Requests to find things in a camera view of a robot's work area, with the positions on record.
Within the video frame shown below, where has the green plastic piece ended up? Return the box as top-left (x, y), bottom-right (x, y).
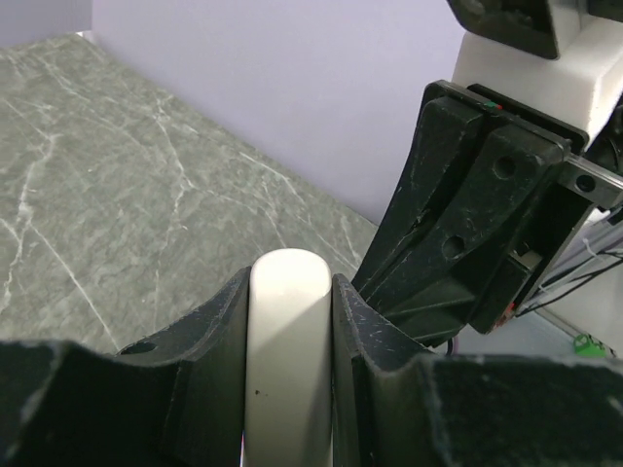
top-left (572, 334), bottom-right (612, 358)

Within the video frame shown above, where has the white stapler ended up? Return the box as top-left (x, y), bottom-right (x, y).
top-left (242, 248), bottom-right (332, 466)

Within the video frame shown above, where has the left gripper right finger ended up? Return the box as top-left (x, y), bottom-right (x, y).
top-left (332, 274), bottom-right (622, 466)

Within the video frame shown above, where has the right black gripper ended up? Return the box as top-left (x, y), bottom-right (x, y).
top-left (352, 82), bottom-right (622, 342)

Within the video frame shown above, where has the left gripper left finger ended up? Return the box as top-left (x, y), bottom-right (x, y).
top-left (1, 269), bottom-right (250, 466)

